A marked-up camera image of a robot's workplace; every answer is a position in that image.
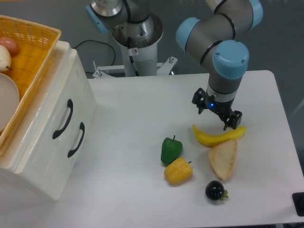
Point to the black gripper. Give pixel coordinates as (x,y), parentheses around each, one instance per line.
(220,104)

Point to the black top drawer handle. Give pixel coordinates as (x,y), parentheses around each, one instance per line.
(65,119)

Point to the black drawer handle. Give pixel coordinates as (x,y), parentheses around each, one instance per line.
(65,119)
(79,140)

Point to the white drawer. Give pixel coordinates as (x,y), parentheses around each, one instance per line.
(31,141)

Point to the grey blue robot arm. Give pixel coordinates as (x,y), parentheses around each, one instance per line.
(212,43)

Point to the white drawer cabinet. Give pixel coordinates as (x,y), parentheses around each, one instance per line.
(49,184)

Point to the yellow banana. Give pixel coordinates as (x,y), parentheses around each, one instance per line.
(211,140)

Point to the bread slice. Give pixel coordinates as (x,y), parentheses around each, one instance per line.
(222,158)

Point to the green bell pepper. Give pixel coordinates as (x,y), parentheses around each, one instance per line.
(170,150)

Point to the yellow corn piece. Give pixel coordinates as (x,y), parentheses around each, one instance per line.
(178,171)

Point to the black object at table edge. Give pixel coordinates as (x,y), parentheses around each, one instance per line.
(298,199)

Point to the yellow woven basket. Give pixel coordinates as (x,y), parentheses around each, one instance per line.
(36,43)

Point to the white plate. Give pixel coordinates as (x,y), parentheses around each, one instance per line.
(9,99)

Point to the pale yellow pear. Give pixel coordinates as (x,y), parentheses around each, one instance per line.
(5,59)

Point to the white metal base bracket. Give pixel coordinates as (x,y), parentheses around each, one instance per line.
(162,69)

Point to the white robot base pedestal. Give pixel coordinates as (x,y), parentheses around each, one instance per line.
(138,42)

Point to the black lower drawer handle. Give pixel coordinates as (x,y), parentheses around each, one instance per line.
(79,140)

